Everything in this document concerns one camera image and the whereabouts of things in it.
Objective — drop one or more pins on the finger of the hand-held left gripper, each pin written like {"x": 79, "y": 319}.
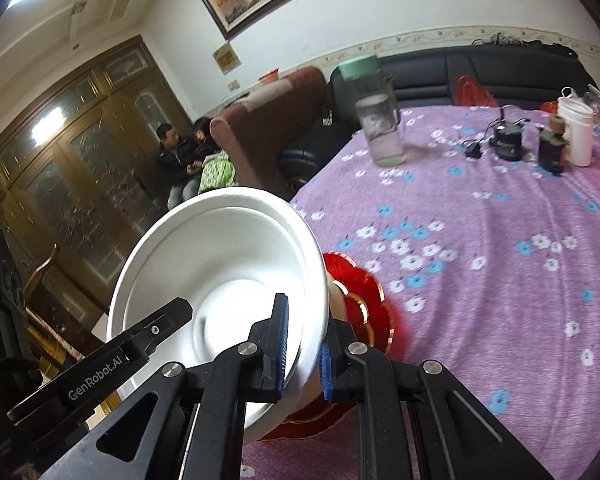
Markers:
{"x": 105, "y": 367}

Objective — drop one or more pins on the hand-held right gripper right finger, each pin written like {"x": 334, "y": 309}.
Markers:
{"x": 325, "y": 375}

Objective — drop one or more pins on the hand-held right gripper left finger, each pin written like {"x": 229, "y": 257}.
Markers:
{"x": 279, "y": 347}

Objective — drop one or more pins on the red glass plate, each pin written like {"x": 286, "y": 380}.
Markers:
{"x": 367, "y": 305}

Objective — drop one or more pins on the large white bowl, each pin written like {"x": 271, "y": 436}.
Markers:
{"x": 220, "y": 240}

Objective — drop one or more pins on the wooden chair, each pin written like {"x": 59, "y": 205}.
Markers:
{"x": 42, "y": 280}

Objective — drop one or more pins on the glass door wooden cabinet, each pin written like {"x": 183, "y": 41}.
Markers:
{"x": 80, "y": 160}

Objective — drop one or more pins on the purple floral tablecloth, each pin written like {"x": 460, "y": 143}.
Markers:
{"x": 480, "y": 285}

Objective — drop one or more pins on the green patterned cloth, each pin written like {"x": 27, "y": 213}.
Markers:
{"x": 217, "y": 172}

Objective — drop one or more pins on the brown armchair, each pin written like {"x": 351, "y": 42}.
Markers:
{"x": 270, "y": 125}

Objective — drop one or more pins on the glass jar with green lid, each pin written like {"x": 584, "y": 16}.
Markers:
{"x": 380, "y": 120}

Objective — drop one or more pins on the black charger plug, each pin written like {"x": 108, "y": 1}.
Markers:
{"x": 473, "y": 150}

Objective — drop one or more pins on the black battery pack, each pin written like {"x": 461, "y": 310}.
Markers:
{"x": 509, "y": 137}

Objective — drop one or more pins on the black device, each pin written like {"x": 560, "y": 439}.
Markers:
{"x": 551, "y": 152}

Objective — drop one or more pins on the red bag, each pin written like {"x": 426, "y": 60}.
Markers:
{"x": 472, "y": 92}

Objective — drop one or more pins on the brown tape roll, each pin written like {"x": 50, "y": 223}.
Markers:
{"x": 558, "y": 124}

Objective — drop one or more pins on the black leather sofa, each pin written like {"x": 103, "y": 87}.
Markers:
{"x": 505, "y": 75}

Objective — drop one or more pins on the white cup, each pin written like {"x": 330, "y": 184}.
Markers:
{"x": 576, "y": 130}

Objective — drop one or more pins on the yellow wall poster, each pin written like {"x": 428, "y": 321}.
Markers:
{"x": 227, "y": 58}

